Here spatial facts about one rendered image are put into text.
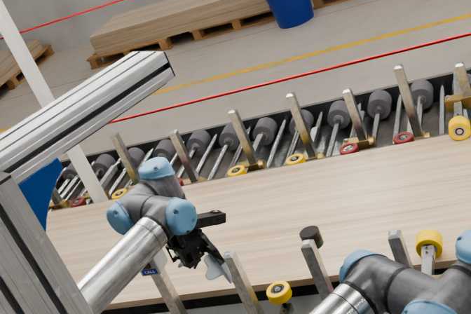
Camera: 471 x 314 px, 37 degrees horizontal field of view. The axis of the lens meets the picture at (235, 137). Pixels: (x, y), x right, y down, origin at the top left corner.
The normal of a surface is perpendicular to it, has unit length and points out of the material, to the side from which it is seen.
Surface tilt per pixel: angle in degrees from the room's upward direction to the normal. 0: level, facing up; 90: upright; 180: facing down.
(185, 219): 90
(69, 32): 90
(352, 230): 0
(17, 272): 90
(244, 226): 0
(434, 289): 0
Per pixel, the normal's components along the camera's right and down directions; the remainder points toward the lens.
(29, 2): -0.27, 0.51
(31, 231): 0.64, 0.10
